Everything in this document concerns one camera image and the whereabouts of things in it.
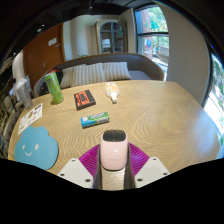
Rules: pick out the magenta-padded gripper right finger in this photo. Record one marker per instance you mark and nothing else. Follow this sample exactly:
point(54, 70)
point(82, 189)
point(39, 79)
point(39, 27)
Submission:
point(151, 170)

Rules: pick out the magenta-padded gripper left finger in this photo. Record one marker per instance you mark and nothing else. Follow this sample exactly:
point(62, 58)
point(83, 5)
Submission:
point(75, 171)

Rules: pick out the pink computer mouse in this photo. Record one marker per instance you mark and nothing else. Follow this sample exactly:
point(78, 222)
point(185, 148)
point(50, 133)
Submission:
point(113, 153)

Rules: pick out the blue cloud-shaped mouse pad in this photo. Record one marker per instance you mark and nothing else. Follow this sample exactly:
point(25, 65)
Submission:
point(36, 148)

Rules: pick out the green and blue pack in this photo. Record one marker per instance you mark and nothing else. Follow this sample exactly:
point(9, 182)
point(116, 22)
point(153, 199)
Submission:
point(95, 119)

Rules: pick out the white sticker sheet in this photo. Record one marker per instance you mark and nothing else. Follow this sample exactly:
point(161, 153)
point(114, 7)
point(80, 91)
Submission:
point(30, 118)

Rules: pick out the black and orange box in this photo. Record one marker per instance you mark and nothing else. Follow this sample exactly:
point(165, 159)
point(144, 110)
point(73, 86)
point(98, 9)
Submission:
point(84, 99)

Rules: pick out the green drink can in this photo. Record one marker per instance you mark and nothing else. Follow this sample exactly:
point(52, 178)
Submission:
point(54, 88)

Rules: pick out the white and orange tube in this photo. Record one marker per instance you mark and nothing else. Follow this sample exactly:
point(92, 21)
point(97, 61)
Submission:
point(111, 90)

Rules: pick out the clear plastic shaker bottle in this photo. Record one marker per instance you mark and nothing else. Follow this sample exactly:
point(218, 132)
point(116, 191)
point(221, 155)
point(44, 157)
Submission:
point(24, 95)

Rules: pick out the striped cushion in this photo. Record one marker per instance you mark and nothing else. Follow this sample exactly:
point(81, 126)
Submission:
point(116, 70)
point(67, 78)
point(89, 74)

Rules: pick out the grey curved sofa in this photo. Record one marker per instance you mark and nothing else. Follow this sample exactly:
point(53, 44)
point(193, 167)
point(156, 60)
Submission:
point(143, 65)

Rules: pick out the brown wooden door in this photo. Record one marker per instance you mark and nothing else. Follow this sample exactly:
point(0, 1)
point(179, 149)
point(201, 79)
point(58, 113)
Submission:
point(41, 55)

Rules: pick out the black-framed window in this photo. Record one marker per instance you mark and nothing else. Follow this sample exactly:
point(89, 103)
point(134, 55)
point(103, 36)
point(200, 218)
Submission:
point(153, 36)

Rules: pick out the glass-door cabinet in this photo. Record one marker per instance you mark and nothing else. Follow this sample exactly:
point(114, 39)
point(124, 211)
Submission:
point(111, 36)

